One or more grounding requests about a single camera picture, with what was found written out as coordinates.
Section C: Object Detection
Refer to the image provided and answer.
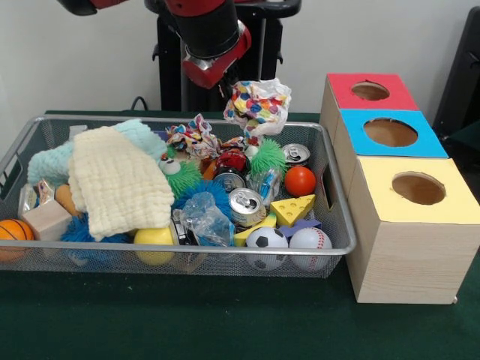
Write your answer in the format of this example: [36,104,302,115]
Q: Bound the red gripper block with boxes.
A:
[182,20,253,100]

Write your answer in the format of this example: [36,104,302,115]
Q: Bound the white colourful-dotted wrapper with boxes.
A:
[223,77,293,147]

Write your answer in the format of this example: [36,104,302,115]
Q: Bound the cream muslin cloth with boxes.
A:
[67,126,176,242]

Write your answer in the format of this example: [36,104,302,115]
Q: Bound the light blue muslin cloth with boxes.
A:
[27,118,168,188]

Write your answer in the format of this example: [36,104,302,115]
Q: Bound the wooden box with three holes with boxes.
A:
[319,73,480,305]

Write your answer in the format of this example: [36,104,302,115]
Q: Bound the green spiky toy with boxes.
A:
[249,138,288,177]
[159,151,203,200]

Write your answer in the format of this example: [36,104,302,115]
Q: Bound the upright silver drink can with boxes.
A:
[280,143,311,166]

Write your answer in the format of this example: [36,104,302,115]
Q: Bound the red-orange smooth ball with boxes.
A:
[283,166,317,198]

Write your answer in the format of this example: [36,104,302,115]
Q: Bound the crushed silver drink can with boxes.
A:
[227,187,267,229]

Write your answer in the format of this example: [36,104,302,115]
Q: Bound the yellow cheese wedge toy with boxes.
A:
[269,193,317,228]

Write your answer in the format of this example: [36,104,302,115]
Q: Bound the small soccer ball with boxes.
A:
[246,226,290,272]

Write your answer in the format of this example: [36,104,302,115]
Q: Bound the small white baseball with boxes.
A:
[288,227,334,272]

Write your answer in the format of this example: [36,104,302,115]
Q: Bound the black chair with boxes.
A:
[433,6,480,151]

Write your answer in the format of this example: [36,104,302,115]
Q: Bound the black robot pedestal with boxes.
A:
[144,0,303,113]

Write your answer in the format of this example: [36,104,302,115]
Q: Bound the black looped cable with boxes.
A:
[130,96,152,112]

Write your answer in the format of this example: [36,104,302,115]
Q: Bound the shallow wire mesh bin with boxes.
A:
[0,115,357,279]

